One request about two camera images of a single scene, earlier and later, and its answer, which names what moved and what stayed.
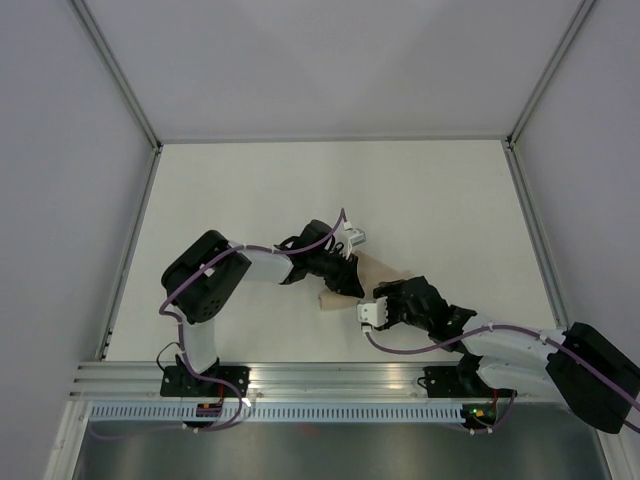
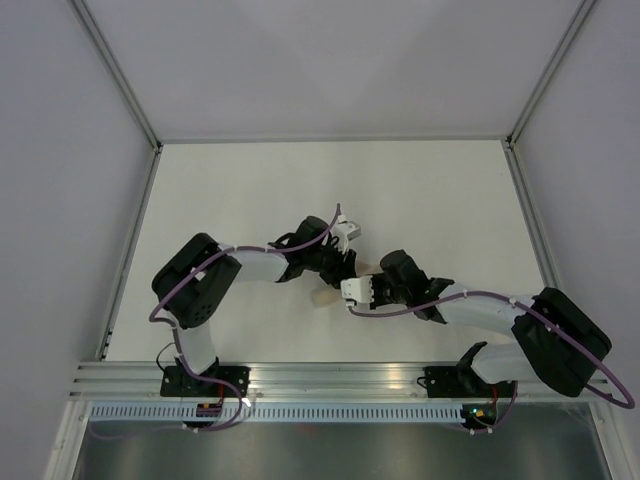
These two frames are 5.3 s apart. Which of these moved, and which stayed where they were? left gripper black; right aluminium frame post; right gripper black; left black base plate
Moved: right gripper black
Stayed: right aluminium frame post; left gripper black; left black base plate
